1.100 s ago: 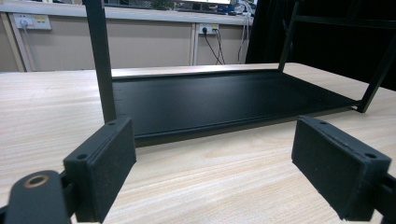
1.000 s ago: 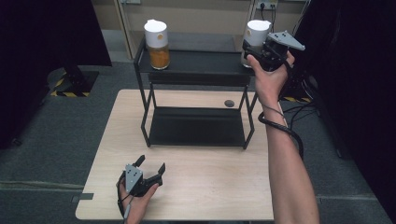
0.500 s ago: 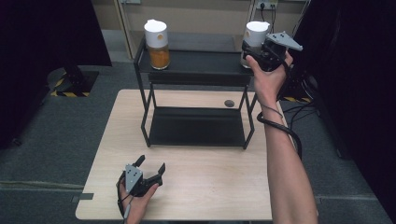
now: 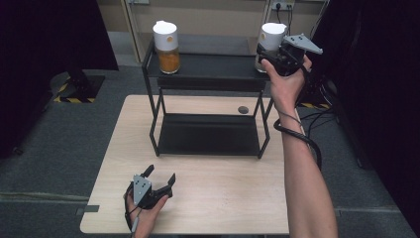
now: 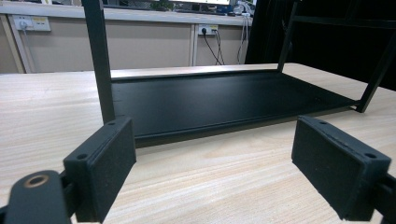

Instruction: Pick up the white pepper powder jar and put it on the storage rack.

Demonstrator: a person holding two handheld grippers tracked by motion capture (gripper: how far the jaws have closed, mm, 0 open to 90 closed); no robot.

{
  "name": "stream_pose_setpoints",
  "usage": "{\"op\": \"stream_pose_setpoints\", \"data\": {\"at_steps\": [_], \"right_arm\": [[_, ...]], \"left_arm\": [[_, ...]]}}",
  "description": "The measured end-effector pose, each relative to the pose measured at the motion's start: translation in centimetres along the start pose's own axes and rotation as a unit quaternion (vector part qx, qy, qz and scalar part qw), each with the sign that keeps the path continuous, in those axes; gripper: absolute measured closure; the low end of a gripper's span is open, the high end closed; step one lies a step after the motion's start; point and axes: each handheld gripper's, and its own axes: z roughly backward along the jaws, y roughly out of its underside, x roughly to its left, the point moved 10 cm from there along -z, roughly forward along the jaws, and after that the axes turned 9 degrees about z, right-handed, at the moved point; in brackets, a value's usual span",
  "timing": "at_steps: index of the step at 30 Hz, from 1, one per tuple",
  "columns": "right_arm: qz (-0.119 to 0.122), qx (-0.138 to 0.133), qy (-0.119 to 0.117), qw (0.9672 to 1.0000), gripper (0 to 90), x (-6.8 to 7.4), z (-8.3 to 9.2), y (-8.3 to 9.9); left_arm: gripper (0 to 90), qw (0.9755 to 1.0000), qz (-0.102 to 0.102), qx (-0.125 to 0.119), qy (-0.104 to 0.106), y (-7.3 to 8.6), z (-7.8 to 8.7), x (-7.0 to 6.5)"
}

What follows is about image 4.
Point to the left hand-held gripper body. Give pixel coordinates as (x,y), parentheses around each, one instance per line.
(142,190)

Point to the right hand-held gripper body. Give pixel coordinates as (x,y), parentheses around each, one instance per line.
(290,54)

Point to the white-lidded jar with pale contents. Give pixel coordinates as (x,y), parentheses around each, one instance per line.
(271,36)

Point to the black metal two-tier rack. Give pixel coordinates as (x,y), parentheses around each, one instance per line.
(208,132)

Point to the white-lidded jar with orange contents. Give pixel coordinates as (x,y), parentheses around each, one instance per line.
(166,49)

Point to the person's left hand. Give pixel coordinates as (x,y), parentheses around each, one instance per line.
(147,216)

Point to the person's right hand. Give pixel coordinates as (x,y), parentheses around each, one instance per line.
(285,87)

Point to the stand base with hazard tape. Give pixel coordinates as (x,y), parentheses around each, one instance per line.
(317,95)
(82,89)

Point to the beige cabinet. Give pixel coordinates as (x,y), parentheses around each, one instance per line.
(214,20)

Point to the dark grey floor tape piece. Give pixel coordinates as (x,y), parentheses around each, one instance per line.
(337,211)
(88,209)

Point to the round grey table grommet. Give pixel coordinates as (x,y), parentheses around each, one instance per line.
(243,109)

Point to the dark curtain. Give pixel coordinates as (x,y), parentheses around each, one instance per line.
(379,82)
(39,49)

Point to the white wall socket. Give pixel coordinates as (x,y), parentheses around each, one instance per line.
(282,4)

